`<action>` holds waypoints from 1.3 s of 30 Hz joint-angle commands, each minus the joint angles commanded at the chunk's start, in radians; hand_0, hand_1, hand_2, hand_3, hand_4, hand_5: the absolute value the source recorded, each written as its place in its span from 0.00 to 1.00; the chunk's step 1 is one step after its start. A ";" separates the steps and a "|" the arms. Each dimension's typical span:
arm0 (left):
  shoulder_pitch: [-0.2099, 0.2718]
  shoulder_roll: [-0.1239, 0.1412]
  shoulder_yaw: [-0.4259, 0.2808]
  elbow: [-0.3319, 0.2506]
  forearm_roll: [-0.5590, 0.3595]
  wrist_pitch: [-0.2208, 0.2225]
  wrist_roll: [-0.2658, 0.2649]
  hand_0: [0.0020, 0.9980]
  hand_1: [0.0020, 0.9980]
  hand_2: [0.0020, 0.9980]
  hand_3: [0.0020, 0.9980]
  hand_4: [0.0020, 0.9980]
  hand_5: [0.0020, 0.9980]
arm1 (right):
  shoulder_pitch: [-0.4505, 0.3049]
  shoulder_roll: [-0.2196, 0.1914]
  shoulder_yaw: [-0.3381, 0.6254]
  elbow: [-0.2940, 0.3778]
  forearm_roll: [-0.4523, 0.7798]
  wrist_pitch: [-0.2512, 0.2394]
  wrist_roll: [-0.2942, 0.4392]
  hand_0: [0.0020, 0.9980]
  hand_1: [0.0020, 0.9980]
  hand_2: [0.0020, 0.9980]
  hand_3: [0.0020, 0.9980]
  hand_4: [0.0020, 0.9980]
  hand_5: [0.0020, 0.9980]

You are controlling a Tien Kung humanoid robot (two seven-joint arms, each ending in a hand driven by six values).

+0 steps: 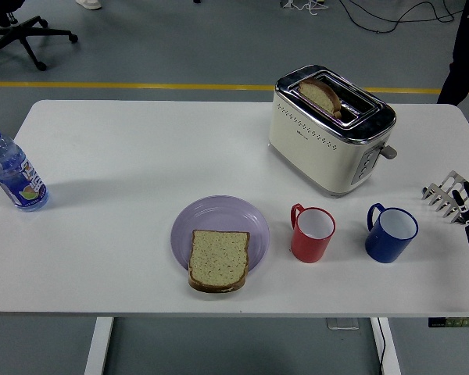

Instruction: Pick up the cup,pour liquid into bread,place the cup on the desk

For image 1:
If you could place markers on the blue enamel cup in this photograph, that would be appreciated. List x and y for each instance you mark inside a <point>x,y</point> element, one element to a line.
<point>383,246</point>

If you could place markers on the red enamel cup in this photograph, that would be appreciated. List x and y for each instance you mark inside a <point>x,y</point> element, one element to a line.
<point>308,248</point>

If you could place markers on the upright bread slice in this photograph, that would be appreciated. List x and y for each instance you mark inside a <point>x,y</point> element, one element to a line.
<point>318,95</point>

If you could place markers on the flat bread slice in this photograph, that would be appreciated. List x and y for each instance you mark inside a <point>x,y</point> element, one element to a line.
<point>219,259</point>

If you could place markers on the metal toast rack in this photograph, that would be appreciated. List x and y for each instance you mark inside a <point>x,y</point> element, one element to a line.
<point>441,195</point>

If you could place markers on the black table control panel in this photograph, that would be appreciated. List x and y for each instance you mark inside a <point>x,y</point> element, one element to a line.
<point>451,322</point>

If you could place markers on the white table leg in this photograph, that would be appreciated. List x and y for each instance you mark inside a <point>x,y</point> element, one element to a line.
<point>392,351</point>
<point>98,347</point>

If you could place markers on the person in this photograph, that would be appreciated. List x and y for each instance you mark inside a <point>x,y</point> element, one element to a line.
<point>467,51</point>

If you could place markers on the cream chrome toaster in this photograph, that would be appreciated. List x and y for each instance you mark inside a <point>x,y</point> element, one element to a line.
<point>308,156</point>

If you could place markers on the purple plate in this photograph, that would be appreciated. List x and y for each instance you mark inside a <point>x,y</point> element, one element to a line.
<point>219,213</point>

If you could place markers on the person's white shoe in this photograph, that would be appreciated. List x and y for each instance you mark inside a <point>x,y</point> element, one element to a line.
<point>89,4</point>

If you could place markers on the blue-capped water bottle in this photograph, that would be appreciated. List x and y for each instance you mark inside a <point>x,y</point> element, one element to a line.
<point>15,172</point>

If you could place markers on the black office chair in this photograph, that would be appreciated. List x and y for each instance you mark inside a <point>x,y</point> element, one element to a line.
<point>21,33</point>

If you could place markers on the clear bracket under table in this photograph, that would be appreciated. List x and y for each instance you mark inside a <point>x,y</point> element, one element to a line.
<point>342,324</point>

